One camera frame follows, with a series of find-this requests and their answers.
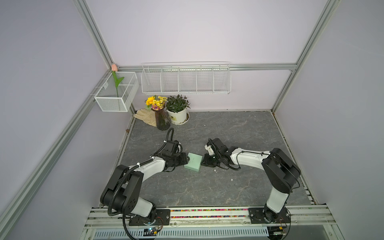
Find mint green jewelry box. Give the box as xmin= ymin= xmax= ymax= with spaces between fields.
xmin=184 ymin=153 xmax=203 ymax=172

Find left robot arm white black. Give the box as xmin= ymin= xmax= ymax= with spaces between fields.
xmin=100 ymin=128 xmax=189 ymax=222

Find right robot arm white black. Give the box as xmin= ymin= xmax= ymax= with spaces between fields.
xmin=202 ymin=138 xmax=301 ymax=223

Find dark glass vase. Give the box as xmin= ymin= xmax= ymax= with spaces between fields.
xmin=155 ymin=109 xmax=171 ymax=131

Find white plant pot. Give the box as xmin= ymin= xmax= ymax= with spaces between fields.
xmin=167 ymin=109 xmax=190 ymax=125

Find green potted plant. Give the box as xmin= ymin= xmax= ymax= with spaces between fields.
xmin=166 ymin=95 xmax=190 ymax=113

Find yellow flower bouquet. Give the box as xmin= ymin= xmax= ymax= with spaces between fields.
xmin=146 ymin=95 xmax=168 ymax=111

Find small white mesh basket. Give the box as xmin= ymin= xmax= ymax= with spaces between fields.
xmin=94 ymin=72 xmax=139 ymax=113

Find white vent grille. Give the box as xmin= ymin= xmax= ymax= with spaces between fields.
xmin=92 ymin=226 xmax=269 ymax=240

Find pink artificial tulip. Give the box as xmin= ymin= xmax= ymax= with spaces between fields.
xmin=111 ymin=64 xmax=124 ymax=98

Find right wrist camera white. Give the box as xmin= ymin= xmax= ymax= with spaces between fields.
xmin=205 ymin=143 xmax=215 ymax=156

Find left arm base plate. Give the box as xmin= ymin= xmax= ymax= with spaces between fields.
xmin=129 ymin=209 xmax=171 ymax=226

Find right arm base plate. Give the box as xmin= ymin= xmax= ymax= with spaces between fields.
xmin=249 ymin=207 xmax=291 ymax=224

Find long white wire basket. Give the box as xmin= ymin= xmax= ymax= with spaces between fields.
xmin=141 ymin=62 xmax=232 ymax=95

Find black corrugated cable conduit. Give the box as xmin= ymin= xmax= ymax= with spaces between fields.
xmin=107 ymin=166 xmax=142 ymax=217

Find aluminium front rail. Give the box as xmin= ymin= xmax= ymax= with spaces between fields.
xmin=83 ymin=204 xmax=337 ymax=230

